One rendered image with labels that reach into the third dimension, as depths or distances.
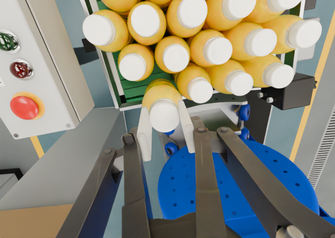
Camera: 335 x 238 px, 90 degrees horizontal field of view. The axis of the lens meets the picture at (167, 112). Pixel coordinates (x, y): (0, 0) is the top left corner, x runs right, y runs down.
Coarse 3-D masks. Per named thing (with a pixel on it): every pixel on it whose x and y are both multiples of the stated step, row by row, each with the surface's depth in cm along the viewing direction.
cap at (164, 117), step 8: (160, 104) 20; (168, 104) 20; (152, 112) 20; (160, 112) 21; (168, 112) 21; (176, 112) 21; (152, 120) 21; (160, 120) 21; (168, 120) 21; (176, 120) 21; (160, 128) 21; (168, 128) 21
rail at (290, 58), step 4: (304, 0) 32; (300, 4) 33; (304, 4) 32; (292, 8) 35; (296, 8) 34; (300, 8) 33; (292, 12) 35; (296, 12) 34; (300, 12) 33; (300, 16) 33; (296, 48) 36; (288, 52) 38; (292, 52) 37; (296, 52) 36; (288, 56) 38; (292, 56) 37; (296, 56) 36; (284, 60) 39; (288, 60) 38; (292, 60) 37; (296, 60) 37; (288, 64) 38; (292, 64) 37; (296, 64) 37
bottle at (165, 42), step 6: (168, 36) 29; (174, 36) 29; (162, 42) 28; (168, 42) 27; (174, 42) 27; (180, 42) 27; (186, 42) 30; (156, 48) 30; (162, 48) 27; (186, 48) 28; (156, 54) 29; (162, 54) 28; (156, 60) 30; (162, 60) 28; (162, 66) 29; (168, 72) 30; (174, 72) 30
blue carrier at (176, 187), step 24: (168, 168) 38; (192, 168) 37; (216, 168) 36; (288, 168) 33; (168, 192) 32; (192, 192) 32; (240, 192) 30; (312, 192) 28; (168, 216) 28; (240, 216) 26
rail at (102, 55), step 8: (80, 0) 30; (88, 0) 32; (88, 8) 31; (96, 48) 33; (104, 56) 35; (104, 64) 34; (104, 72) 35; (112, 80) 37; (112, 88) 36; (112, 96) 37; (120, 104) 40
